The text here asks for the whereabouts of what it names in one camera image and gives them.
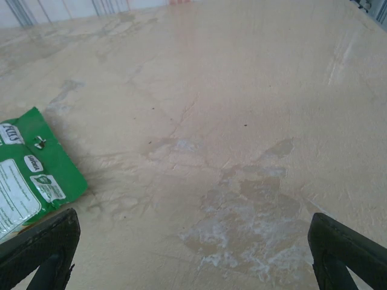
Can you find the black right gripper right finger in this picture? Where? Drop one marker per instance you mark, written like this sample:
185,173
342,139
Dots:
347,250

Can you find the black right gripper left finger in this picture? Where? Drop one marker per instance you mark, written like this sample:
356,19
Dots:
45,241

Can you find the green snack bag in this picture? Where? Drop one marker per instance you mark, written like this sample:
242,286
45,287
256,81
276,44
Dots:
54,169

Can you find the aluminium rail frame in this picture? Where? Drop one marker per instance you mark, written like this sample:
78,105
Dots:
381,12

